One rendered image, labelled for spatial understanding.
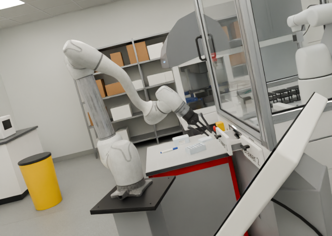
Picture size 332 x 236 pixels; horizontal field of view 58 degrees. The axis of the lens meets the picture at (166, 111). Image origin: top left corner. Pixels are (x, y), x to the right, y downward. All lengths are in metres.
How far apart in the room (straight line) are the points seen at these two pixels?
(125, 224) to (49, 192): 2.55
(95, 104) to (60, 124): 4.70
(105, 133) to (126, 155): 0.24
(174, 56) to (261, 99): 1.39
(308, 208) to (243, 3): 0.80
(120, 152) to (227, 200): 0.87
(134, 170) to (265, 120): 0.71
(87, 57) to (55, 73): 4.77
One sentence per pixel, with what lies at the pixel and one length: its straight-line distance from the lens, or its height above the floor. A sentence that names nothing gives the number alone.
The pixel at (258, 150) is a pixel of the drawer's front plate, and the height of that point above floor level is 0.92.
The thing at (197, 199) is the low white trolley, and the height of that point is 0.49.
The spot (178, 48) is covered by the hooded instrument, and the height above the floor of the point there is 1.50.
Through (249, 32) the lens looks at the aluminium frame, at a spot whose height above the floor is 1.44.
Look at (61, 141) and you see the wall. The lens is 6.49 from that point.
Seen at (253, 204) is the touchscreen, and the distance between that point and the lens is 0.67.
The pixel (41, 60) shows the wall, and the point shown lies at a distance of 6.42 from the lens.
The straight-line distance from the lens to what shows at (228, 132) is 1.98.
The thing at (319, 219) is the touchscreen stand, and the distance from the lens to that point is 0.86.
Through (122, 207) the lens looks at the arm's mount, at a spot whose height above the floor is 0.78.
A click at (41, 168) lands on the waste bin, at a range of 4.07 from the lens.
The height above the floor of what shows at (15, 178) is 0.34.
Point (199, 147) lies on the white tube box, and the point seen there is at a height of 0.79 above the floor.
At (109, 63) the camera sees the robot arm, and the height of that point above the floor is 1.47.
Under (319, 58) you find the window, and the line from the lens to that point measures 1.40.
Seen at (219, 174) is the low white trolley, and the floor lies 0.62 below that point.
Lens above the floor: 1.39
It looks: 9 degrees down
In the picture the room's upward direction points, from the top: 14 degrees counter-clockwise
